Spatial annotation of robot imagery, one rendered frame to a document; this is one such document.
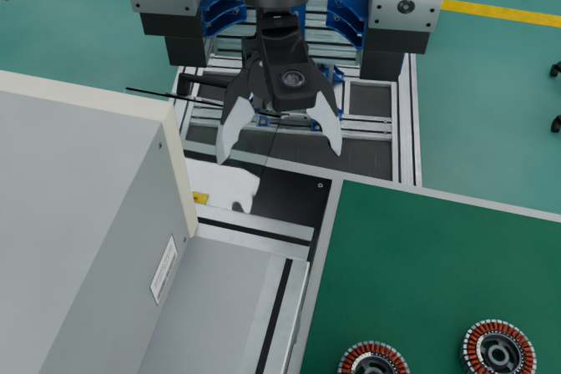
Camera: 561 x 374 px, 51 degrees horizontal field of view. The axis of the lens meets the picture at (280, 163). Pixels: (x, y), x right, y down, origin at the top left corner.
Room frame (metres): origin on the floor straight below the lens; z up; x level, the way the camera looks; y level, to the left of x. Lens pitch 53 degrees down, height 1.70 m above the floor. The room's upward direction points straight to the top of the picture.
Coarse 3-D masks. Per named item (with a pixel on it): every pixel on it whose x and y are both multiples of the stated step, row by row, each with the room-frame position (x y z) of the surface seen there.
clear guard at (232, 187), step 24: (144, 96) 0.60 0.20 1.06; (168, 96) 0.60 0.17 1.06; (192, 96) 0.65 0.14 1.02; (192, 120) 0.56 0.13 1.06; (216, 120) 0.56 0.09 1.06; (264, 120) 0.56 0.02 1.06; (192, 144) 0.51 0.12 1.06; (240, 144) 0.51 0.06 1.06; (264, 144) 0.51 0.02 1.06; (192, 168) 0.47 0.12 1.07; (216, 168) 0.47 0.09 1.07; (240, 168) 0.47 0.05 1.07; (264, 168) 0.47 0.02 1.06; (216, 192) 0.43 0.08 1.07; (240, 192) 0.43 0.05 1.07
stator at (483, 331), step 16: (464, 336) 0.35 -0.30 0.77; (480, 336) 0.34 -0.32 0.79; (496, 336) 0.35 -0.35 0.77; (512, 336) 0.34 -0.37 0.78; (464, 352) 0.32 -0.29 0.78; (480, 352) 0.33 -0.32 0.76; (496, 352) 0.33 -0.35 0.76; (512, 352) 0.33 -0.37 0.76; (528, 352) 0.32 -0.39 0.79; (464, 368) 0.30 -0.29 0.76; (480, 368) 0.29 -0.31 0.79; (496, 368) 0.30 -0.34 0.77; (512, 368) 0.30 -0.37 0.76; (528, 368) 0.29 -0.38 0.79
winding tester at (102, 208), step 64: (0, 128) 0.33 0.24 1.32; (64, 128) 0.33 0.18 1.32; (128, 128) 0.33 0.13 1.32; (0, 192) 0.26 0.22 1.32; (64, 192) 0.26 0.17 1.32; (128, 192) 0.26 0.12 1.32; (0, 256) 0.20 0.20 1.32; (64, 256) 0.20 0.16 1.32; (128, 256) 0.23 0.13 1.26; (0, 320) 0.16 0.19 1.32; (64, 320) 0.16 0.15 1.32; (128, 320) 0.20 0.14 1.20
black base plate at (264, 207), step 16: (272, 176) 0.67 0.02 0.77; (288, 176) 0.67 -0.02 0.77; (304, 176) 0.67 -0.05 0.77; (256, 192) 0.63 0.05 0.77; (272, 192) 0.63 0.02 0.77; (288, 192) 0.63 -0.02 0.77; (304, 192) 0.63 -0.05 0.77; (320, 192) 0.63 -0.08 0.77; (256, 208) 0.60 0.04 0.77; (272, 208) 0.60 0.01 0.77; (288, 208) 0.60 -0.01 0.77; (304, 208) 0.60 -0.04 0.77; (320, 208) 0.60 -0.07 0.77; (304, 224) 0.56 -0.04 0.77; (320, 224) 0.56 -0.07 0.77
